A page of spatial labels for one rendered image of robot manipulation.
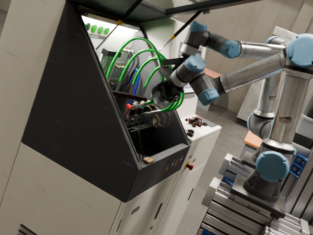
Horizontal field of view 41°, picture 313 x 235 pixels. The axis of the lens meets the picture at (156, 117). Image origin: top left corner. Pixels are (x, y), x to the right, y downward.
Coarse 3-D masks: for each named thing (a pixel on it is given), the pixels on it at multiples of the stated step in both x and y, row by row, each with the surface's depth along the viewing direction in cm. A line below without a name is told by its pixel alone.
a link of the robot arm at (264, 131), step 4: (272, 120) 213; (264, 124) 217; (268, 124) 215; (264, 128) 215; (268, 128) 213; (260, 132) 218; (264, 132) 215; (268, 132) 212; (260, 136) 219; (264, 136) 215; (268, 136) 211
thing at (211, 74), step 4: (208, 72) 940; (212, 72) 981; (216, 72) 1021; (208, 76) 896; (212, 76) 891; (216, 76) 917; (216, 100) 1027; (200, 104) 909; (216, 104) 1031; (204, 108) 907; (208, 108) 905
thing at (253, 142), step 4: (248, 132) 484; (248, 136) 464; (252, 136) 473; (256, 136) 481; (244, 140) 436; (248, 140) 442; (252, 140) 451; (256, 140) 458; (260, 140) 467; (248, 144) 436; (252, 144) 434; (256, 144) 440; (260, 144) 448; (244, 148) 439; (248, 148) 438; (252, 148) 437; (256, 148) 436; (244, 152) 440; (252, 152) 437; (240, 156) 442
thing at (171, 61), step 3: (162, 60) 194; (165, 60) 194; (168, 60) 193; (171, 60) 192; (174, 60) 192; (177, 60) 191; (180, 60) 191; (165, 63) 194; (168, 63) 193; (171, 63) 193; (174, 63) 192
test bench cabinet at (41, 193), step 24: (24, 144) 190; (24, 168) 191; (48, 168) 186; (24, 192) 192; (48, 192) 187; (72, 192) 182; (96, 192) 177; (0, 216) 199; (24, 216) 193; (48, 216) 188; (72, 216) 183; (96, 216) 178; (120, 216) 174
